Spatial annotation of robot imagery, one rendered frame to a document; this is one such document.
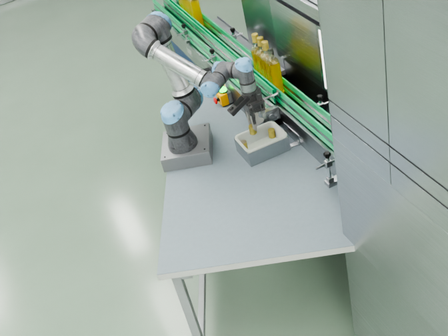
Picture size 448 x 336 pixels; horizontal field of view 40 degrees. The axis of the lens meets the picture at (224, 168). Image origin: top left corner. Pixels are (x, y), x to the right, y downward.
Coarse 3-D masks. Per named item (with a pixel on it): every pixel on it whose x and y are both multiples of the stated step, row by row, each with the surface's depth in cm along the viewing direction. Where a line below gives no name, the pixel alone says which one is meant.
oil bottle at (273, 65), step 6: (270, 60) 309; (276, 60) 310; (270, 66) 310; (276, 66) 311; (270, 72) 312; (276, 72) 313; (270, 78) 316; (276, 78) 314; (276, 84) 316; (282, 84) 318; (282, 90) 320
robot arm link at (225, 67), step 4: (216, 64) 282; (220, 64) 281; (224, 64) 280; (228, 64) 280; (232, 64) 279; (212, 68) 283; (216, 68) 281; (220, 68) 278; (224, 68) 278; (228, 68) 279; (232, 68) 278; (212, 72) 283; (220, 72) 276; (224, 72) 277; (228, 72) 279; (228, 76) 279; (232, 76) 279
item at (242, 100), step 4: (240, 96) 287; (244, 96) 285; (236, 100) 287; (240, 100) 285; (244, 100) 284; (248, 100) 285; (236, 104) 286; (240, 104) 284; (244, 104) 285; (232, 108) 285; (236, 108) 284; (240, 108) 285; (232, 112) 284; (236, 112) 285
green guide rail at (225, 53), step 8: (168, 0) 435; (168, 8) 442; (176, 8) 421; (184, 16) 410; (192, 24) 400; (200, 32) 391; (208, 40) 382; (216, 48) 373; (224, 48) 358; (224, 56) 363; (232, 56) 349; (256, 80) 327; (264, 88) 321; (272, 88) 312
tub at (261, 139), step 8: (264, 128) 311; (280, 128) 305; (240, 136) 308; (248, 136) 310; (256, 136) 312; (264, 136) 313; (280, 136) 307; (240, 144) 301; (248, 144) 312; (256, 144) 310; (264, 144) 297; (248, 152) 297
